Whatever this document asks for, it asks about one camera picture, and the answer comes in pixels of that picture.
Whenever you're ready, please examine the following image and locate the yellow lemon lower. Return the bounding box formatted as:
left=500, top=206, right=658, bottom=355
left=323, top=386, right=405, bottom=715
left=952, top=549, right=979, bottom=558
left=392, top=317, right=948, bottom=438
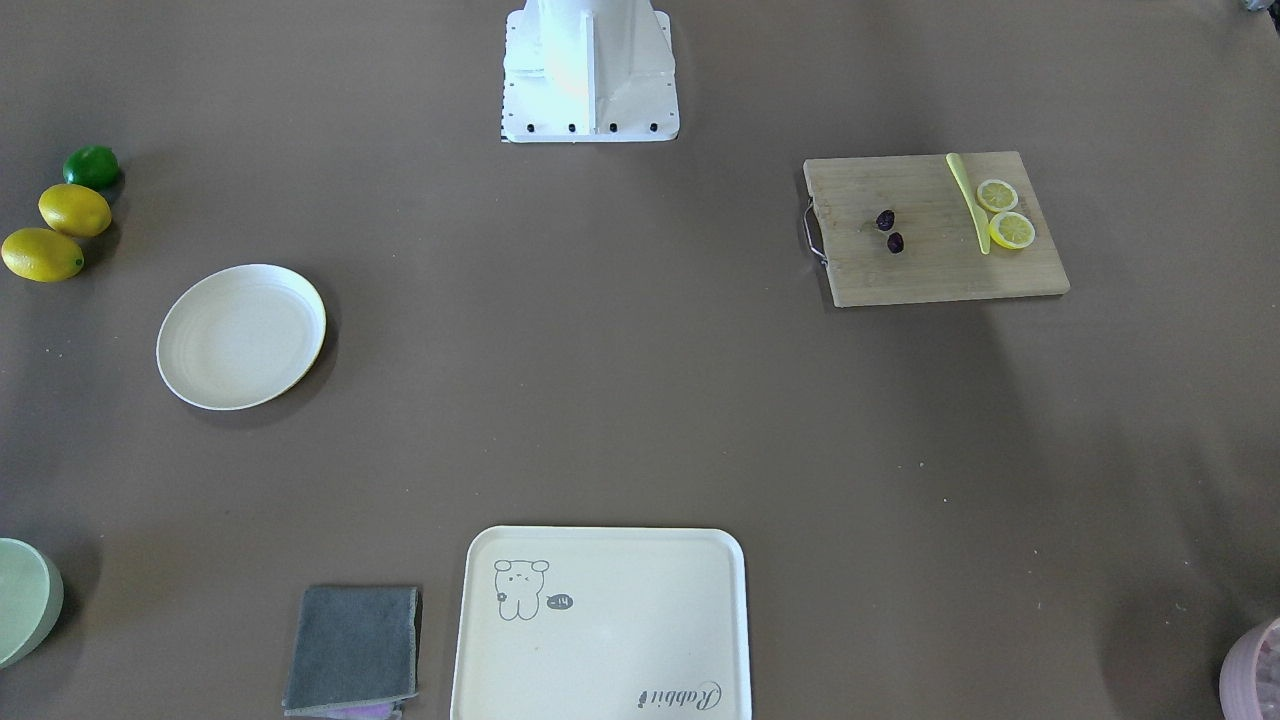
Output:
left=3, top=228, right=84, bottom=283

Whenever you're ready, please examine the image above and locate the pink bowl with ice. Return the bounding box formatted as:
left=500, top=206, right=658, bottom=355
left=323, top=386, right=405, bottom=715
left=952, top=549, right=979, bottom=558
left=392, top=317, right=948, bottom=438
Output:
left=1219, top=619, right=1279, bottom=719

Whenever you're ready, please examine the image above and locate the yellow lemon upper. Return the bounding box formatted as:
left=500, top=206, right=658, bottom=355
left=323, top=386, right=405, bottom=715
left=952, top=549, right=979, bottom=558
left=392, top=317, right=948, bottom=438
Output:
left=38, top=183, right=113, bottom=238

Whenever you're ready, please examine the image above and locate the yellow plastic knife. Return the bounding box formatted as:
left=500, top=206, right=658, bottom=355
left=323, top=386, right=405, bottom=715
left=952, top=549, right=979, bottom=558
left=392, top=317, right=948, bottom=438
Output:
left=945, top=152, right=991, bottom=255

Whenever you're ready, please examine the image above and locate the lemon slice upper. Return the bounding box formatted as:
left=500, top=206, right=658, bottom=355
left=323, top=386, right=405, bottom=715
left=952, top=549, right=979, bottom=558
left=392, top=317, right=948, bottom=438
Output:
left=975, top=178, right=1020, bottom=214

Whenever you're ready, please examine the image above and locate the bamboo cutting board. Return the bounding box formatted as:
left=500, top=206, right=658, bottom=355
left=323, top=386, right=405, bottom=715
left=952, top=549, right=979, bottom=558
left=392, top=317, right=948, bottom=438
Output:
left=803, top=150, right=1070, bottom=307

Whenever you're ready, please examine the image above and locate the light green bowl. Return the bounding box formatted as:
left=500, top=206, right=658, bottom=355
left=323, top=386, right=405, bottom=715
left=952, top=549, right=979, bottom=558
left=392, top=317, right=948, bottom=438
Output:
left=1, top=538, right=64, bottom=667

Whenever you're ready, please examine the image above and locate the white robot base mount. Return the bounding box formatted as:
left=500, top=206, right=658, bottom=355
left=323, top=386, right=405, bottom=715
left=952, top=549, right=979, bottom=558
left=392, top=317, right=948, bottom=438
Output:
left=500, top=1, right=680, bottom=143

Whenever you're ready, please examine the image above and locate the grey folded cloth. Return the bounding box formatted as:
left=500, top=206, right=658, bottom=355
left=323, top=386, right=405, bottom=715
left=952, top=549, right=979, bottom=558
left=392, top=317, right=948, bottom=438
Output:
left=282, top=585, right=420, bottom=719

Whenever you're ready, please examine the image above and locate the cream round plate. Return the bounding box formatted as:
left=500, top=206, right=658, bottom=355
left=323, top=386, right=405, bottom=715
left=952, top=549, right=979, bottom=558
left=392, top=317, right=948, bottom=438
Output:
left=155, top=264, right=326, bottom=411

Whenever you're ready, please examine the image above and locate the yellow lemon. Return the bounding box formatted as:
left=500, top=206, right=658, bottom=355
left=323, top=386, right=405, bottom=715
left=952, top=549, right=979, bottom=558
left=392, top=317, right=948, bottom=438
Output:
left=3, top=228, right=84, bottom=283
left=38, top=183, right=113, bottom=238

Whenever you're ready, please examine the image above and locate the cream rectangular tray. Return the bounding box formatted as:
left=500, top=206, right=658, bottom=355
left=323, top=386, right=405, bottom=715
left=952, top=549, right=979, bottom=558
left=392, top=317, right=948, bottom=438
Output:
left=451, top=525, right=753, bottom=719

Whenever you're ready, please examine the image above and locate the lemon slice lower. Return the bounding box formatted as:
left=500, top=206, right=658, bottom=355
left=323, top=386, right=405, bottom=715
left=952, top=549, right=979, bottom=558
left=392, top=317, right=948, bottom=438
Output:
left=988, top=211, right=1037, bottom=250

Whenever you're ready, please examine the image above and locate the lemon slice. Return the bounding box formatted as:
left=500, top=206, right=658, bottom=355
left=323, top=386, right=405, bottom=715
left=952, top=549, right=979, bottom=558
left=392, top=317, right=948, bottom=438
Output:
left=975, top=178, right=1020, bottom=214
left=988, top=211, right=1037, bottom=250

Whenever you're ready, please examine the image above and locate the green lime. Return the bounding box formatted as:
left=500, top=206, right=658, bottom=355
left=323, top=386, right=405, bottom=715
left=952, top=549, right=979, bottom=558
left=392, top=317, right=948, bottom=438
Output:
left=61, top=145, right=122, bottom=190

